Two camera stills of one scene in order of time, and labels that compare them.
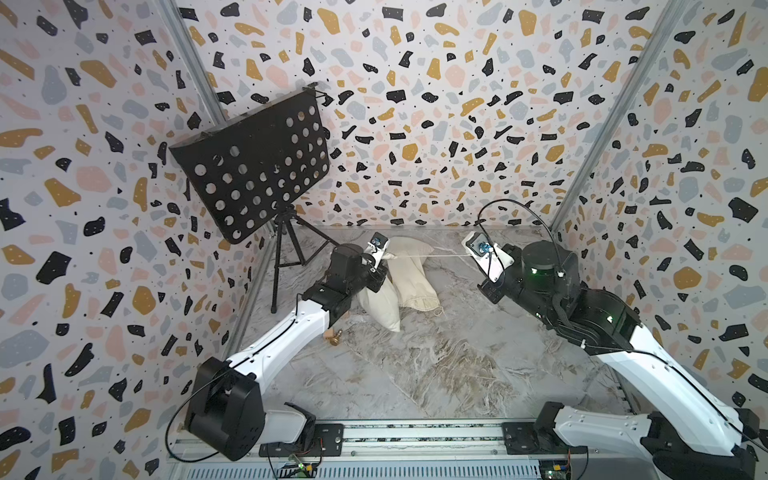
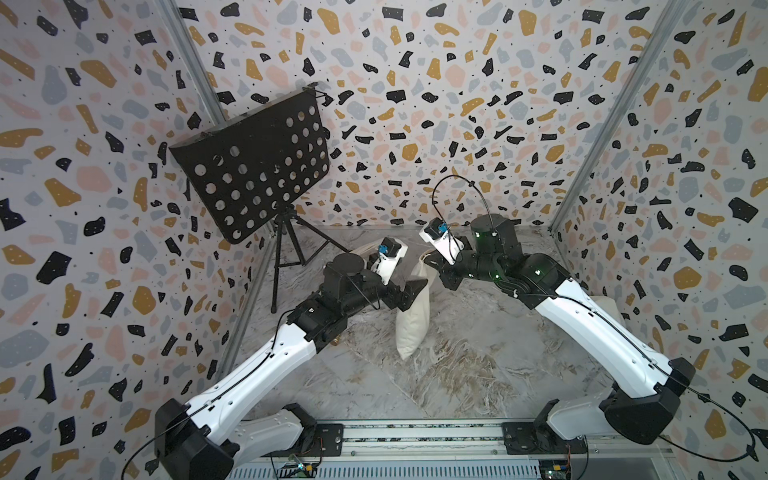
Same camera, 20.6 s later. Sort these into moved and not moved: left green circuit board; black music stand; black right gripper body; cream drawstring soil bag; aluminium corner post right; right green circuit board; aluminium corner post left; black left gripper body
Moved: black right gripper body; cream drawstring soil bag; black left gripper body
Not moved: right green circuit board; aluminium corner post left; left green circuit board; aluminium corner post right; black music stand
